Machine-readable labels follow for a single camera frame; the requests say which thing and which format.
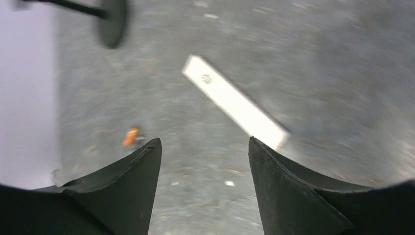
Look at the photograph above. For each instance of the orange battery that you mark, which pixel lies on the orange battery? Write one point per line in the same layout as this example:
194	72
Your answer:
132	136

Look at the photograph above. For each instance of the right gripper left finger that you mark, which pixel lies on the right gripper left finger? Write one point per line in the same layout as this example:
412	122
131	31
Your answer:
115	200

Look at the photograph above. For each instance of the white remote control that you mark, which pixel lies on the white remote control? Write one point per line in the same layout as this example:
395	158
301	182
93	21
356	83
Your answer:
252	119

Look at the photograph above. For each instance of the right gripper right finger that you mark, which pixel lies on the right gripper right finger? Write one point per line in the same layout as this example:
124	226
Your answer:
295	200

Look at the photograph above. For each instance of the black stand with pink ball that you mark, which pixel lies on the black stand with pink ball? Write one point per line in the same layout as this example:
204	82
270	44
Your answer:
112	18

